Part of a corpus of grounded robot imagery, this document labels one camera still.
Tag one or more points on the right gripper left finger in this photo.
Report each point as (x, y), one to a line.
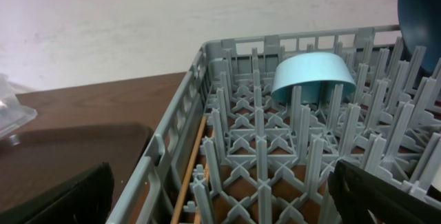
(84, 198)

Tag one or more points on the grey dishwasher rack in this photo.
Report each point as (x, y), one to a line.
(275, 158)

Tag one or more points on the blue plate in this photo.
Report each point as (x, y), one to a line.
(419, 21)

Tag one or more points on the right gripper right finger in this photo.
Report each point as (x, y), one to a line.
(358, 194)

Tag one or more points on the light blue rice bowl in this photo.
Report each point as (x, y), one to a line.
(316, 73)

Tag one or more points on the white cup green inside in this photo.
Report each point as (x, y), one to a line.
(436, 182)

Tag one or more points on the clear plastic bin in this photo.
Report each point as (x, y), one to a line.
(13, 114)

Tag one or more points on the brown serving tray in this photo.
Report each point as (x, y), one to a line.
(34, 162)

